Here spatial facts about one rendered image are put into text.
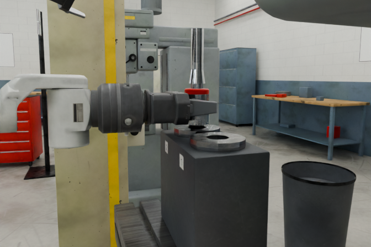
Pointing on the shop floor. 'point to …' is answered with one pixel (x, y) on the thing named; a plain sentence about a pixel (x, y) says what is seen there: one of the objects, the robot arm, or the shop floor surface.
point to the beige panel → (76, 54)
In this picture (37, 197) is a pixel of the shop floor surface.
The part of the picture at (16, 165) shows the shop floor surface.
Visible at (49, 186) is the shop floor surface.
